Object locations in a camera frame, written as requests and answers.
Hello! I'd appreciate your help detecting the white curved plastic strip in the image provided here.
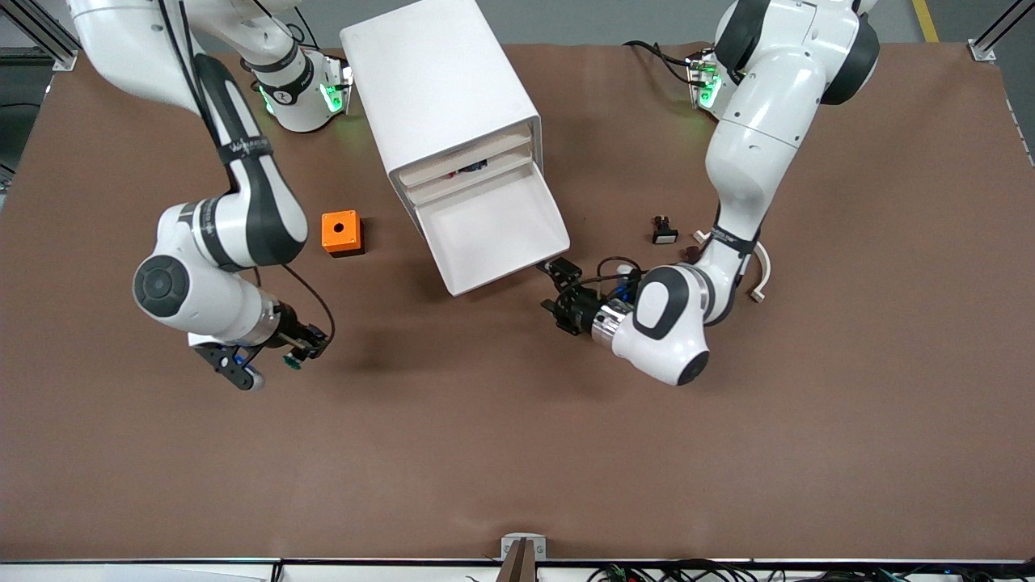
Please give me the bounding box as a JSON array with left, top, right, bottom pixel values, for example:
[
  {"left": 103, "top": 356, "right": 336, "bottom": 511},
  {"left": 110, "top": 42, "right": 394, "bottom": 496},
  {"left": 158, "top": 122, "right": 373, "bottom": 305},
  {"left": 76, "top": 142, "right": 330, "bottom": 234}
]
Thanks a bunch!
[{"left": 748, "top": 241, "right": 775, "bottom": 304}]

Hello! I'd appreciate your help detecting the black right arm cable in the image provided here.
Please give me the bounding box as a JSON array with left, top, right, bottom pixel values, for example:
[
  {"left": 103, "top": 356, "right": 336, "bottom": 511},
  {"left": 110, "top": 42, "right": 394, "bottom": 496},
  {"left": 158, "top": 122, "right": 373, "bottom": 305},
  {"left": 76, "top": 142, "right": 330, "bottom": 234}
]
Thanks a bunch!
[{"left": 257, "top": 263, "right": 337, "bottom": 342}]

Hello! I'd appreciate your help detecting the orange button enclosure box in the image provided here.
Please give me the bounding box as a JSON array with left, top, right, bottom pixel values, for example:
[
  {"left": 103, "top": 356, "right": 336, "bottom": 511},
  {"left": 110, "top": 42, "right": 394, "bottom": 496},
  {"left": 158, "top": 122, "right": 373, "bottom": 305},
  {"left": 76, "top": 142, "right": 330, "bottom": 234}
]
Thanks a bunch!
[{"left": 321, "top": 210, "right": 365, "bottom": 258}]

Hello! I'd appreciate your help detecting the black left arm base cable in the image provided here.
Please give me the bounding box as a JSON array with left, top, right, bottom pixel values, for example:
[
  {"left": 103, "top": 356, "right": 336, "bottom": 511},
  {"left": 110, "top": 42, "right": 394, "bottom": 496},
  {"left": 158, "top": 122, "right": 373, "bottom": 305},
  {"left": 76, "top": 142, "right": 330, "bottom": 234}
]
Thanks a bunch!
[{"left": 622, "top": 39, "right": 706, "bottom": 85}]

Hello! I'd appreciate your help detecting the grey table edge bracket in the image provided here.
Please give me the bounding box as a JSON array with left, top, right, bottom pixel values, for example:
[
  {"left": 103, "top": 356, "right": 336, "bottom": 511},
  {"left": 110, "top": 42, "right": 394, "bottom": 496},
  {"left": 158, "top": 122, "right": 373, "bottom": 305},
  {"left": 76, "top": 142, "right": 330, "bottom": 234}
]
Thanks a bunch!
[{"left": 501, "top": 533, "right": 547, "bottom": 582}]

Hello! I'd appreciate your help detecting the aluminium frame profile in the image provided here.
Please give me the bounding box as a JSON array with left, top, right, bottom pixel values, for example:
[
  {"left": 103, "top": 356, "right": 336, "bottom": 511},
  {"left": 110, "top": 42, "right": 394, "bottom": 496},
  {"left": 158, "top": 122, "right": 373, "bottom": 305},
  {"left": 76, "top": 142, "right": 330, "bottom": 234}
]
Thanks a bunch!
[
  {"left": 969, "top": 0, "right": 1035, "bottom": 63},
  {"left": 0, "top": 0, "right": 79, "bottom": 72}
]

